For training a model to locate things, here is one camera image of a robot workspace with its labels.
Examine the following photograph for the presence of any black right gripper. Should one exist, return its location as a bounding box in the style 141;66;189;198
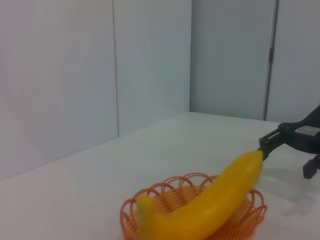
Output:
257;102;320;180

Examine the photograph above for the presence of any orange plastic woven basket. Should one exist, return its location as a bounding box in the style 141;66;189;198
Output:
119;171;268;240

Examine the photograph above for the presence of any yellow banana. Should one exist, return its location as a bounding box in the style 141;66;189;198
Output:
135;149;265;240

